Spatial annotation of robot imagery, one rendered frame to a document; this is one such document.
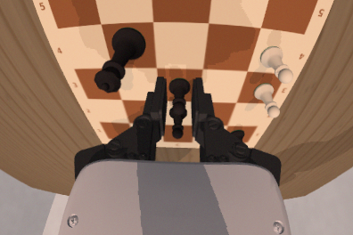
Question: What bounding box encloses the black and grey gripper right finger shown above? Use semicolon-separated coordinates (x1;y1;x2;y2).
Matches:
191;77;281;186

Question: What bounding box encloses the brown and cream chessboard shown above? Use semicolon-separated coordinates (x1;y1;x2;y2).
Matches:
33;0;334;148

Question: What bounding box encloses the white pawn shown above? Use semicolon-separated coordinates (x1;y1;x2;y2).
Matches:
260;46;293;84
254;83;280;118

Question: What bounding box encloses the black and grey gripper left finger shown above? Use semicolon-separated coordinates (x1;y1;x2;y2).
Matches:
74;77;168;181

